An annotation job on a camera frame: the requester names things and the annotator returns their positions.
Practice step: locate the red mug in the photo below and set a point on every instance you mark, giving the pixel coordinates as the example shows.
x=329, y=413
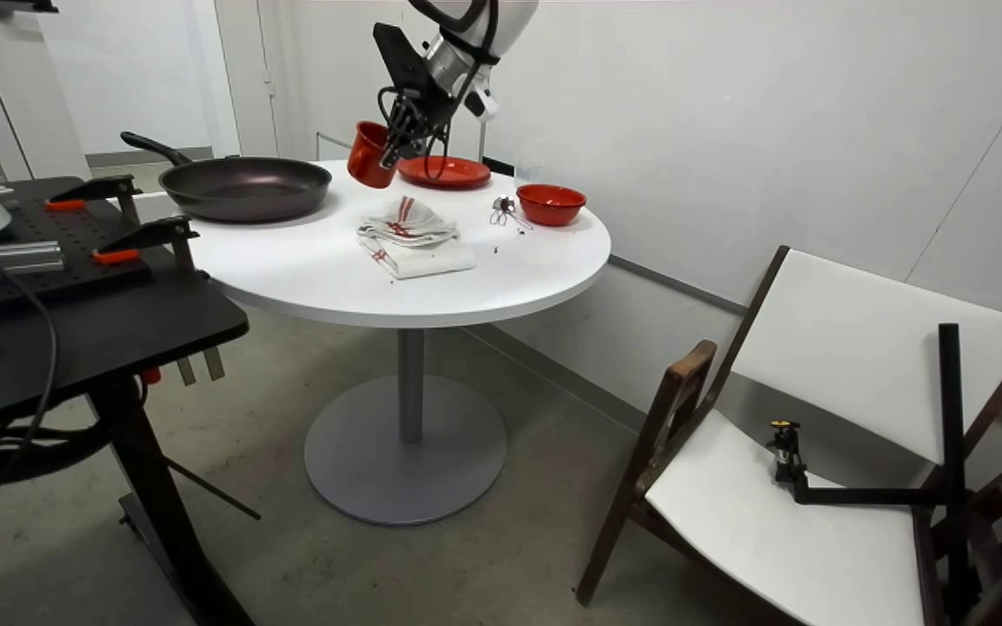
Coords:
x=367, y=163

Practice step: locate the grey table pedestal base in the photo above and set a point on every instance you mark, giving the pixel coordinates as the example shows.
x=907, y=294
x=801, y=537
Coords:
x=409, y=454

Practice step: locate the red bowl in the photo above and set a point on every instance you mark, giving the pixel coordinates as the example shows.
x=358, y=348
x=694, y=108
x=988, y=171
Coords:
x=552, y=207

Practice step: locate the black frying pan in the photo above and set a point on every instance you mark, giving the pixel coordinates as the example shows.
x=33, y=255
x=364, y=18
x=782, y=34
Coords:
x=244, y=193

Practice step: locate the white wooden-framed folding chair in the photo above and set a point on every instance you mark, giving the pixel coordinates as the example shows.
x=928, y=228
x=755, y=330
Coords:
x=849, y=348

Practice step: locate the black metal stand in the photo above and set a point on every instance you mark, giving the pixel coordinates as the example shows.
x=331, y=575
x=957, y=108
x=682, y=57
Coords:
x=956, y=440

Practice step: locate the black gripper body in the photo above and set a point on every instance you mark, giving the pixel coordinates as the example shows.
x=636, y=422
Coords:
x=409, y=70

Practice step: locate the aluminium rail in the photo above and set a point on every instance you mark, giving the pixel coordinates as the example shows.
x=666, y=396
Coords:
x=0, y=258

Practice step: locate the red plate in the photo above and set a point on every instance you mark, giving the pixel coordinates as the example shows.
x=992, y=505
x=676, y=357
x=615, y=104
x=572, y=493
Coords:
x=455, y=174

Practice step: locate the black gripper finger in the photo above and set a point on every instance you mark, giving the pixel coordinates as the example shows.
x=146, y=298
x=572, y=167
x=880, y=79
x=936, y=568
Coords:
x=431, y=135
x=398, y=138

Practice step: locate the black robot desk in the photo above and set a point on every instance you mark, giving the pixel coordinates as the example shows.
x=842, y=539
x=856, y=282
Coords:
x=85, y=335

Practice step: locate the white red-striped cloth towel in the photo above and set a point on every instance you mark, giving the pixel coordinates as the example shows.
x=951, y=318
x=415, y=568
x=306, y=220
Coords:
x=419, y=248

